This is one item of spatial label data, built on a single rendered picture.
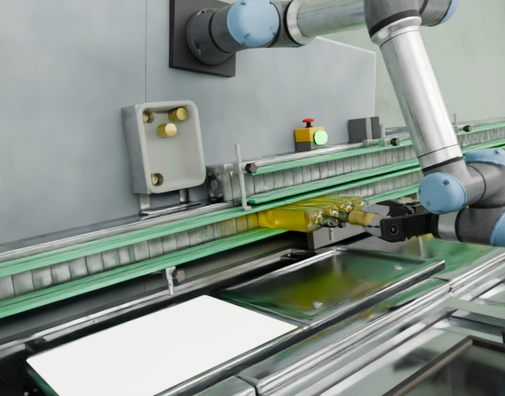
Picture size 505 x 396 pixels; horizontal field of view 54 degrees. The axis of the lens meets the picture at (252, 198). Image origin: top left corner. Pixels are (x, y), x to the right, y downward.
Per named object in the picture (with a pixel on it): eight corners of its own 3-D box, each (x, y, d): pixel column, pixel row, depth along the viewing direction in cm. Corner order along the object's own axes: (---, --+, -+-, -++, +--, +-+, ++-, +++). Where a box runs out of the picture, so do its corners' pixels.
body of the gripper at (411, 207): (410, 230, 120) (458, 235, 111) (389, 238, 115) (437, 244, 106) (408, 199, 119) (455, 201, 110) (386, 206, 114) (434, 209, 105)
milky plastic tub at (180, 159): (133, 193, 130) (149, 195, 123) (121, 107, 127) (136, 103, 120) (190, 183, 140) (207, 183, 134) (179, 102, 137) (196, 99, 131)
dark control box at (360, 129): (349, 141, 183) (367, 140, 177) (346, 119, 182) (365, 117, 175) (363, 139, 188) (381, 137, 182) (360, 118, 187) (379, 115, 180)
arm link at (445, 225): (455, 247, 102) (453, 207, 101) (435, 244, 106) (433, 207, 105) (473, 238, 107) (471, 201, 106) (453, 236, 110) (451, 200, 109)
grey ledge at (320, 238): (293, 246, 163) (319, 250, 154) (290, 219, 161) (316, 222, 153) (447, 195, 221) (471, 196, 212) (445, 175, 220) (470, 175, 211)
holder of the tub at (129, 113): (137, 213, 131) (151, 215, 125) (121, 108, 127) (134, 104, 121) (192, 201, 142) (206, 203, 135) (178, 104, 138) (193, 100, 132)
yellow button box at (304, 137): (295, 150, 166) (311, 149, 160) (293, 127, 165) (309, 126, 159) (309, 148, 170) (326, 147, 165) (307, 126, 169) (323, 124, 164)
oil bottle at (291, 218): (258, 226, 140) (313, 233, 124) (256, 207, 140) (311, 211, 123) (273, 222, 144) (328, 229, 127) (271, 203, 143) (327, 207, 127)
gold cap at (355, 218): (349, 226, 124) (363, 228, 120) (347, 212, 123) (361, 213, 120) (357, 223, 126) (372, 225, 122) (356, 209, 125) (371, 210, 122)
